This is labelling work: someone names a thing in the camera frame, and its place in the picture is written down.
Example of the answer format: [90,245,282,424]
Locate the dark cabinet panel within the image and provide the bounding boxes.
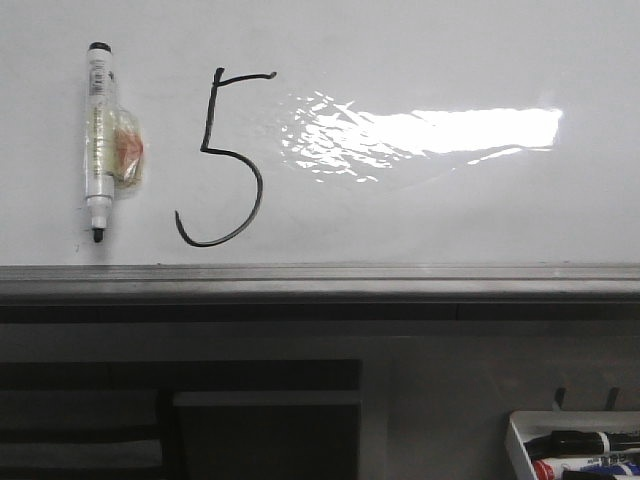
[1,359,362,479]

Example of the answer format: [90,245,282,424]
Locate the red marker in tray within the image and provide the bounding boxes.
[532,454,639,479]

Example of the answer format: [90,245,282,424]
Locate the black marker in tray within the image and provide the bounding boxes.
[524,430,639,460]

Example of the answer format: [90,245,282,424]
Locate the black whiteboard marker with tape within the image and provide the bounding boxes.
[84,42,144,243]

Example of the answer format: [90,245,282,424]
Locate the white whiteboard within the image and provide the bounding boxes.
[1,1,639,265]

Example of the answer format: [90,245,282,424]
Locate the white marker tray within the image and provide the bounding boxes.
[505,411,639,480]

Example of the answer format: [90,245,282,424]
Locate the black handwritten number five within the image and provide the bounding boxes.
[174,66,278,248]

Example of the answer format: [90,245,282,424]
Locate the blue marker in tray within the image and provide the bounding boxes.
[561,463,639,480]

